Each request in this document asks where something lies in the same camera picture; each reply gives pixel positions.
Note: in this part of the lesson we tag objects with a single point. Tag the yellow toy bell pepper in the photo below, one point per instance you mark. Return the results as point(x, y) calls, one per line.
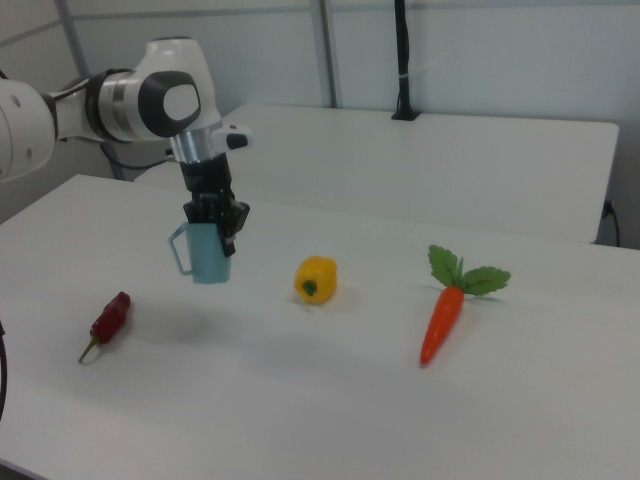
point(317, 277)

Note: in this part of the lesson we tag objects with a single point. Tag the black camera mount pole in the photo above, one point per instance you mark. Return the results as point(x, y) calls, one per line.
point(402, 50)

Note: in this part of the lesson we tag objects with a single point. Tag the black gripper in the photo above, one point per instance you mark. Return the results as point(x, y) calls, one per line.
point(207, 180)

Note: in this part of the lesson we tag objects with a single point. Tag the grey partition frame post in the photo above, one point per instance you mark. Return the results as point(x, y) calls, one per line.
point(330, 50)
point(75, 40)

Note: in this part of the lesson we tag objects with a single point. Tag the red toy chili pepper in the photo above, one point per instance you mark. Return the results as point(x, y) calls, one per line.
point(112, 315)

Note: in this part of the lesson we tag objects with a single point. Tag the light blue hexagonal mug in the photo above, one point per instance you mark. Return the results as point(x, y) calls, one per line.
point(210, 255)

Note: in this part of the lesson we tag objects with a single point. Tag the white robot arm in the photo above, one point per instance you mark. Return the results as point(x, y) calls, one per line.
point(150, 100)

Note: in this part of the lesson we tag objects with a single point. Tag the orange toy carrot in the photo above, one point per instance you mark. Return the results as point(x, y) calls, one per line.
point(442, 320)

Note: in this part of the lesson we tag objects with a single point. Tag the white side table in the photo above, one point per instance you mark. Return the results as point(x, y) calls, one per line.
point(400, 165)

